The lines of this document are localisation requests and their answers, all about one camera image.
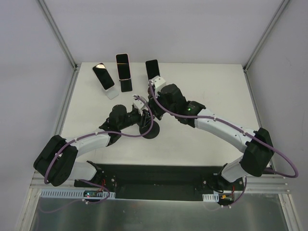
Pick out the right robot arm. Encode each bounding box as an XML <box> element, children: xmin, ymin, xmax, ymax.
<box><xmin>148</xmin><ymin>83</ymin><xmax>274</xmax><ymax>190</ymax></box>

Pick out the phone in pink case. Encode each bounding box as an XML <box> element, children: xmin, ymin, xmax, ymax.
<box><xmin>115</xmin><ymin>53</ymin><xmax>131</xmax><ymax>81</ymax></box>

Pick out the black folding phone stand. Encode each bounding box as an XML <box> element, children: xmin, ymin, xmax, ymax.
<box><xmin>119</xmin><ymin>78</ymin><xmax>133</xmax><ymax>92</ymax></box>

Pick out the phone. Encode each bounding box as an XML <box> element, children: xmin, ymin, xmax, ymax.
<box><xmin>145</xmin><ymin>59</ymin><xmax>160</xmax><ymax>80</ymax></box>
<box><xmin>115</xmin><ymin>53</ymin><xmax>131</xmax><ymax>81</ymax></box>
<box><xmin>92</xmin><ymin>63</ymin><xmax>115</xmax><ymax>90</ymax></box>

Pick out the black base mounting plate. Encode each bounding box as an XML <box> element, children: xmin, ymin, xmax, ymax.
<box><xmin>71</xmin><ymin>164</ymin><xmax>247</xmax><ymax>202</ymax></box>

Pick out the aluminium frame post left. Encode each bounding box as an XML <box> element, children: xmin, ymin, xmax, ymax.
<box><xmin>36</xmin><ymin>0</ymin><xmax>78</xmax><ymax>71</ymax></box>

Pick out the aluminium frame post right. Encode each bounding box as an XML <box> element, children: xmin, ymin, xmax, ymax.
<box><xmin>242</xmin><ymin>0</ymin><xmax>293</xmax><ymax>73</ymax></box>

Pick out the right controller board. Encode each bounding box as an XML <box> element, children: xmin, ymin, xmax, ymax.
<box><xmin>202</xmin><ymin>192</ymin><xmax>234</xmax><ymax>203</ymax></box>

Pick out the white phone stand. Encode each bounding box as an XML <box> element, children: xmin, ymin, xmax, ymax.
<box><xmin>104</xmin><ymin>86</ymin><xmax>119</xmax><ymax>100</ymax></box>

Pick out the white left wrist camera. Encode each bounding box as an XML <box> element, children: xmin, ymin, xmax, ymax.
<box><xmin>132</xmin><ymin>95</ymin><xmax>147</xmax><ymax>114</ymax></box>

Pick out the aluminium front rail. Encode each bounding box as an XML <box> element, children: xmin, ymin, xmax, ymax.
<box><xmin>30</xmin><ymin>171</ymin><xmax>291</xmax><ymax>194</ymax></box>

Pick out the left controller board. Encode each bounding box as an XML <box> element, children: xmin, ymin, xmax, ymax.
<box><xmin>40</xmin><ymin>189</ymin><xmax>116</xmax><ymax>200</ymax></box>

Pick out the controller board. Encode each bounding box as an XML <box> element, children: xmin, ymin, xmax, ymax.
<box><xmin>40</xmin><ymin>189</ymin><xmax>116</xmax><ymax>200</ymax></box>
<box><xmin>202</xmin><ymin>192</ymin><xmax>234</xmax><ymax>203</ymax></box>

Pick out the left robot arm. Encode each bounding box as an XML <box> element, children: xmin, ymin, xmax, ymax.
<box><xmin>34</xmin><ymin>104</ymin><xmax>154</xmax><ymax>187</ymax></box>

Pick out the phone in white case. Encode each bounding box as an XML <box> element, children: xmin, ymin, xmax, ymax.
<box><xmin>92</xmin><ymin>63</ymin><xmax>115</xmax><ymax>90</ymax></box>

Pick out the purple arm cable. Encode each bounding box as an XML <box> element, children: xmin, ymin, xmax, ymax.
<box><xmin>38</xmin><ymin>95</ymin><xmax>154</xmax><ymax>214</ymax></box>
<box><xmin>148</xmin><ymin>80</ymin><xmax>299</xmax><ymax>207</ymax></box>

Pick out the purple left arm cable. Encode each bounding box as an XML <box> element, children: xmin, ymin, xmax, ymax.
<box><xmin>38</xmin><ymin>95</ymin><xmax>154</xmax><ymax>214</ymax></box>

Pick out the black round-base clamp stand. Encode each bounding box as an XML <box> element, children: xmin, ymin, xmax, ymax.
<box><xmin>138</xmin><ymin>113</ymin><xmax>160</xmax><ymax>140</ymax></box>

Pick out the aluminium frame post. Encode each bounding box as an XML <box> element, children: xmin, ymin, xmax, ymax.
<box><xmin>242</xmin><ymin>0</ymin><xmax>293</xmax><ymax>73</ymax></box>
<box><xmin>36</xmin><ymin>0</ymin><xmax>78</xmax><ymax>71</ymax></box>

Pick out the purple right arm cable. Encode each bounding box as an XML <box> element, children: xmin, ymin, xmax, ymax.
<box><xmin>148</xmin><ymin>80</ymin><xmax>299</xmax><ymax>207</ymax></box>

